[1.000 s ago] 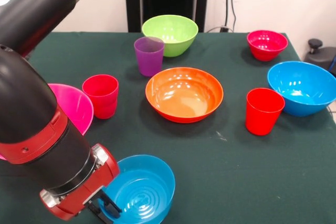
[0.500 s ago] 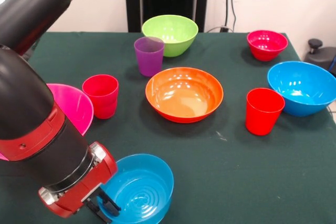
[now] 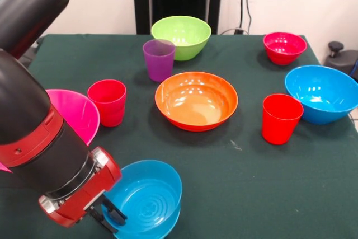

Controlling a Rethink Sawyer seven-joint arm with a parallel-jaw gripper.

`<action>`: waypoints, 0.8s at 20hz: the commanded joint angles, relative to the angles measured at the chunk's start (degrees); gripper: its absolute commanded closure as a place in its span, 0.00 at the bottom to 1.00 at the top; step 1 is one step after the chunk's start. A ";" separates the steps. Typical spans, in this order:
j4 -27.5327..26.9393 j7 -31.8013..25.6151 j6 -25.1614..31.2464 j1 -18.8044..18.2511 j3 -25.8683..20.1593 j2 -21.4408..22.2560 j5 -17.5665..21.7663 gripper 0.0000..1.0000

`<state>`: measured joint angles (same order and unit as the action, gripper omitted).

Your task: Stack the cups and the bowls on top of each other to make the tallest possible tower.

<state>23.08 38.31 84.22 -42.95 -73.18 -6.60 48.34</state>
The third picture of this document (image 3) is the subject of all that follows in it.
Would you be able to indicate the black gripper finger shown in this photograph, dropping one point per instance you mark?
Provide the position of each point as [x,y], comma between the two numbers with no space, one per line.
[116,212]
[104,220]

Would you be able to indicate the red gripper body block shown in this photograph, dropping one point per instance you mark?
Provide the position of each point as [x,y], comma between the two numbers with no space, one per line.
[92,191]

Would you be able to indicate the medium blue bowl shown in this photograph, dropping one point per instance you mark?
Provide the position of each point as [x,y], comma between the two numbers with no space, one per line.
[148,194]

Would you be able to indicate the small blue ridged bowl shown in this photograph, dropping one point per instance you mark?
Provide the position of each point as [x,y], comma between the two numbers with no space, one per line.
[167,227]

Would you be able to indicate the orange bowl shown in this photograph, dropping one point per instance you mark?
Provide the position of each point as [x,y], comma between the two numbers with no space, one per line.
[195,102]

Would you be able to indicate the purple cup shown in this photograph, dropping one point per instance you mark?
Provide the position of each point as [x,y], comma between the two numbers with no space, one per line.
[159,62]

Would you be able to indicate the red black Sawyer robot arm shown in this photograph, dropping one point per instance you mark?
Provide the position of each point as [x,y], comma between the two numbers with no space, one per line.
[33,124]

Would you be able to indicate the large pink bowl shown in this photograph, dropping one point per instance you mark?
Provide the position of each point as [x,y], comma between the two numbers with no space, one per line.
[75,110]

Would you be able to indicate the red cup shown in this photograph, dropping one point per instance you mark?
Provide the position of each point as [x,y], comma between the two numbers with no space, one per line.
[107,107]
[279,127]

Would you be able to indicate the dark green tablecloth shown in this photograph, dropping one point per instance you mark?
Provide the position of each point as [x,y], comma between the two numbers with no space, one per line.
[237,194]

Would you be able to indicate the green bowl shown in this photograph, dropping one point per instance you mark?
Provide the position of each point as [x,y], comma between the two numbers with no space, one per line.
[181,37]

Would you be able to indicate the small red bowl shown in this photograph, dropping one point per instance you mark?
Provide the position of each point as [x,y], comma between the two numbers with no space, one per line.
[283,51]

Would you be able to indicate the large blue bowl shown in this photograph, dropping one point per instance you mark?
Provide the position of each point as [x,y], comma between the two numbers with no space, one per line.
[321,96]

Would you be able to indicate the black pedestal foot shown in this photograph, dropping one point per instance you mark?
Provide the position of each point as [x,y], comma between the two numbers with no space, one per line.
[344,60]
[28,58]

